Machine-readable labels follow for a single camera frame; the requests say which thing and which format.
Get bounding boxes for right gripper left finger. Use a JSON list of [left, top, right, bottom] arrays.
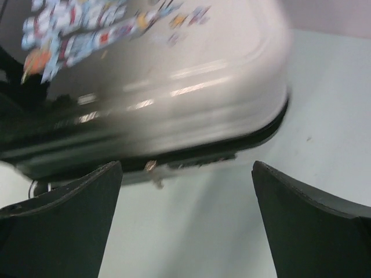
[[1, 162, 122, 278]]

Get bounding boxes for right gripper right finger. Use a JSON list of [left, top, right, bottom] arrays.
[[252, 161, 370, 277]]

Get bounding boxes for silver zipper pull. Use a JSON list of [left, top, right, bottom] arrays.
[[144, 160, 164, 189]]

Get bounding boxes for black white space suitcase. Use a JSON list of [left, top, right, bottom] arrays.
[[1, 1, 292, 187]]

